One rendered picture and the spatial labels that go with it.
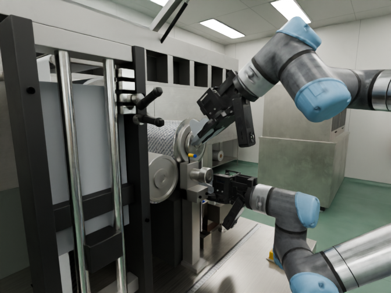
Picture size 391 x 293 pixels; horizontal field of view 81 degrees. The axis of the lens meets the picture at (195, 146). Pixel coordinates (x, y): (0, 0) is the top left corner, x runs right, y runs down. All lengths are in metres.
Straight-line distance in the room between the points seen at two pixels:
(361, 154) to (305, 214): 4.52
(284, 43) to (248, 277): 0.58
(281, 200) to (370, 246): 0.18
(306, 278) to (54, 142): 0.47
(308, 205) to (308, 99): 0.26
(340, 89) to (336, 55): 4.71
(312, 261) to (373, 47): 4.72
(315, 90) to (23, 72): 0.39
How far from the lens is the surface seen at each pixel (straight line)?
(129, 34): 0.97
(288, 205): 0.60
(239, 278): 0.72
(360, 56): 5.09
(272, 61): 0.49
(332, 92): 0.42
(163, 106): 1.03
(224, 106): 0.53
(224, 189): 0.66
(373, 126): 5.02
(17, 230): 0.83
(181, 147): 0.62
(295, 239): 0.62
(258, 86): 0.50
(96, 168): 0.37
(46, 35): 0.32
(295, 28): 0.49
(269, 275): 0.75
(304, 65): 0.45
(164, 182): 0.60
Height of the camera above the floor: 1.35
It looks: 10 degrees down
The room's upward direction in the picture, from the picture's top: straight up
